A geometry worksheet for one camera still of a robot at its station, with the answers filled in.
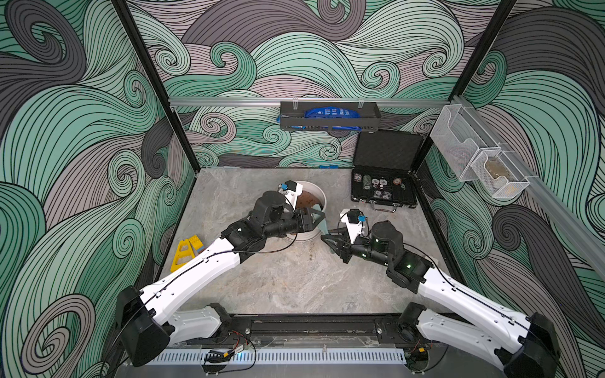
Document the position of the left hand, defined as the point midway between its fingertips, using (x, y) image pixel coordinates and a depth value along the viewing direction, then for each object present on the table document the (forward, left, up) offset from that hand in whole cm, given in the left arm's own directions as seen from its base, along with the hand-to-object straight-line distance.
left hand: (324, 213), depth 66 cm
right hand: (-2, -2, -8) cm, 8 cm away
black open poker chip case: (+44, -35, -29) cm, 63 cm away
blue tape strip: (+51, -11, -31) cm, 61 cm away
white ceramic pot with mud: (+22, +3, -19) cm, 29 cm away
